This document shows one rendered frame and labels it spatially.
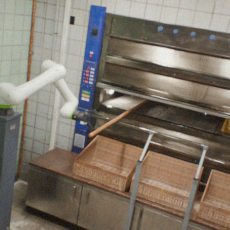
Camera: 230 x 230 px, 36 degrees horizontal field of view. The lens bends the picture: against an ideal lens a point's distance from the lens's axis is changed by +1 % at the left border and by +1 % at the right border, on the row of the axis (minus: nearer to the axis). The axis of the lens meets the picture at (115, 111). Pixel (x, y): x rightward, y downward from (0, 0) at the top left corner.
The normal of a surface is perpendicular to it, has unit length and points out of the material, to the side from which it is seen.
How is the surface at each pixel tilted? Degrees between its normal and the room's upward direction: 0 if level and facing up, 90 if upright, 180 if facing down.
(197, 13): 90
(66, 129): 90
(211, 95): 70
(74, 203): 90
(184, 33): 90
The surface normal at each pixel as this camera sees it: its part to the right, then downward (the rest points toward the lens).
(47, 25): -0.37, 0.19
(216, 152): -0.30, -0.11
